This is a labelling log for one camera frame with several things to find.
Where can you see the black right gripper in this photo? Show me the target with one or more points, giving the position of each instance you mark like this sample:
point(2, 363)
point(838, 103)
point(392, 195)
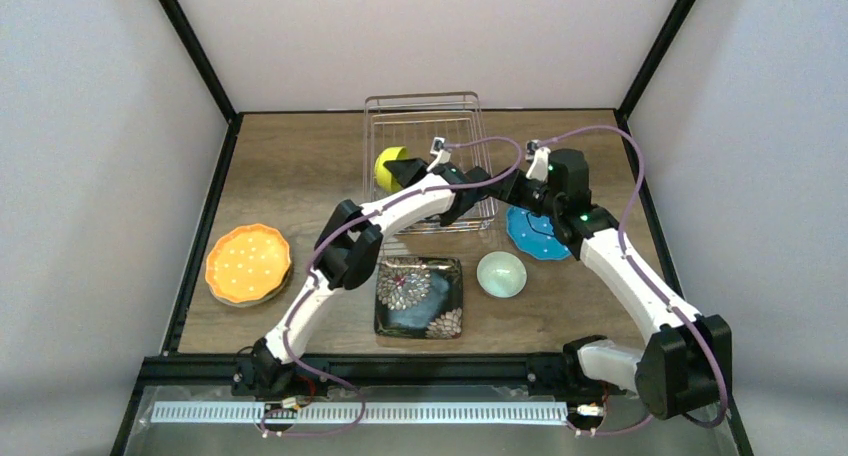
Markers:
point(501, 184)

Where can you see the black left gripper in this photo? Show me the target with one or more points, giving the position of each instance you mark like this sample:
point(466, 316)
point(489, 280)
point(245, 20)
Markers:
point(416, 172)

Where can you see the yellow green bowl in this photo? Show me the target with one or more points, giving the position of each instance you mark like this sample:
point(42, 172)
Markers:
point(384, 178)

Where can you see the metal wire dish rack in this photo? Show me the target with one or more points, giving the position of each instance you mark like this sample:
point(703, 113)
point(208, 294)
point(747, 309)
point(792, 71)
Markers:
point(413, 121)

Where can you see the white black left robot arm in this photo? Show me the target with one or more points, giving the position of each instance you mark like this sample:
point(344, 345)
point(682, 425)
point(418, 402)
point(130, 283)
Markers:
point(346, 253)

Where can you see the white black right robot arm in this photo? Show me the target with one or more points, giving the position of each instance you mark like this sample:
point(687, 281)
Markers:
point(686, 363)

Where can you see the blue polka dot plate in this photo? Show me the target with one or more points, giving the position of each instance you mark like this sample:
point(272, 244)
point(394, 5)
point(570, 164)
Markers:
point(534, 236)

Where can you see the pale green glass bowl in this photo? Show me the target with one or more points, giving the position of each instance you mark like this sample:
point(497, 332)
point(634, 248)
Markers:
point(501, 274)

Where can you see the black floral square plate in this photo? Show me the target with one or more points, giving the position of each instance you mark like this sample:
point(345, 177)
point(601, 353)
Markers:
point(419, 298)

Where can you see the orange polka dot plate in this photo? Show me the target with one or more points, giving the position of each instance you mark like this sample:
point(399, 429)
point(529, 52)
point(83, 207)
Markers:
point(248, 265)

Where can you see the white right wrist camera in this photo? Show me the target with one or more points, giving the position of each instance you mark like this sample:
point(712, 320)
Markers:
point(538, 156)

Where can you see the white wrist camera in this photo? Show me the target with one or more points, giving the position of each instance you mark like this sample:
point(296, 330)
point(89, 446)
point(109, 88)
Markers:
point(538, 156)
point(441, 153)

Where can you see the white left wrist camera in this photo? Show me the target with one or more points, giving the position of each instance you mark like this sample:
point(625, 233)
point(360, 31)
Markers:
point(441, 153)

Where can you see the white slotted cable duct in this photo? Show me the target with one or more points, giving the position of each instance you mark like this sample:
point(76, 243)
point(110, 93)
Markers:
point(337, 413)

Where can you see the black aluminium frame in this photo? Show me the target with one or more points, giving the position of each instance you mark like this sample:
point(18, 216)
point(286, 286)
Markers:
point(545, 371)

